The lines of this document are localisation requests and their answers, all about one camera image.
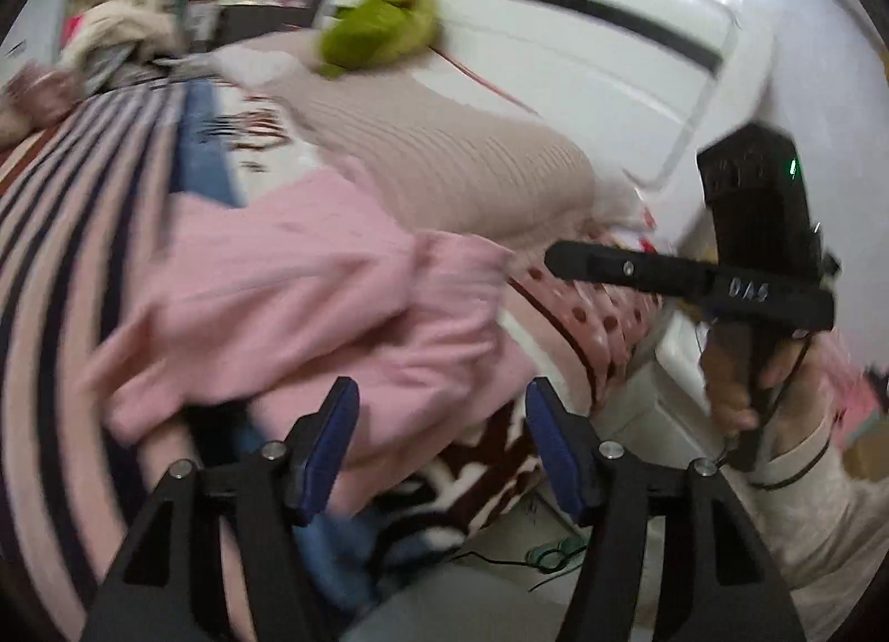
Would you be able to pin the striped printed blanket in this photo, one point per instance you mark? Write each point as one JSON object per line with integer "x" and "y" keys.
{"x": 83, "y": 232}

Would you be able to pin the green eyeglasses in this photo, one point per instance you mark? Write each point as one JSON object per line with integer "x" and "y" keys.
{"x": 555, "y": 553}

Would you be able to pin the cream clothes pile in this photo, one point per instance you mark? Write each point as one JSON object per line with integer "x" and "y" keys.
{"x": 121, "y": 34}

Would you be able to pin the person's right hand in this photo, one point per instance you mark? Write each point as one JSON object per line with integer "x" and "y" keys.
{"x": 726, "y": 392}

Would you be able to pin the person's right forearm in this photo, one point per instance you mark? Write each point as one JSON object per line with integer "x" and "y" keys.
{"x": 819, "y": 524}

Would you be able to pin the green plush toy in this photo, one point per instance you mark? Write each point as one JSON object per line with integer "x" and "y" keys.
{"x": 382, "y": 23}

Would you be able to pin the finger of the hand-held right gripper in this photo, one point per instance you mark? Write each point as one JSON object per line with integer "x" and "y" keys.
{"x": 611, "y": 267}

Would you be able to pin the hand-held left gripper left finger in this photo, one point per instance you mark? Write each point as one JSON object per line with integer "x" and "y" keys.
{"x": 326, "y": 461}

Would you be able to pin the pink dotted shirt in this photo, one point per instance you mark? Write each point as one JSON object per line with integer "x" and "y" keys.
{"x": 312, "y": 308}

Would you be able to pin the polka dot bed sheet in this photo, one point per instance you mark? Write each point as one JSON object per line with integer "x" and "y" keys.
{"x": 597, "y": 315}

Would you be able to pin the dark desk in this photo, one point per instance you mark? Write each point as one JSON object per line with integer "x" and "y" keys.
{"x": 267, "y": 23}

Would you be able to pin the mauve satin cloth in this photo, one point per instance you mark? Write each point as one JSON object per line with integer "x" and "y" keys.
{"x": 38, "y": 96}

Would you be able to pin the beige striped pillow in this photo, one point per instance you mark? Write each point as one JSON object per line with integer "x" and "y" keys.
{"x": 451, "y": 155}

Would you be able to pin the white headboard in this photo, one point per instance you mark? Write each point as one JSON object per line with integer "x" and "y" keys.
{"x": 590, "y": 23}

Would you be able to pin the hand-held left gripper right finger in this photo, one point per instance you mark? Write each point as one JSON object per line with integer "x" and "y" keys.
{"x": 555, "y": 454}

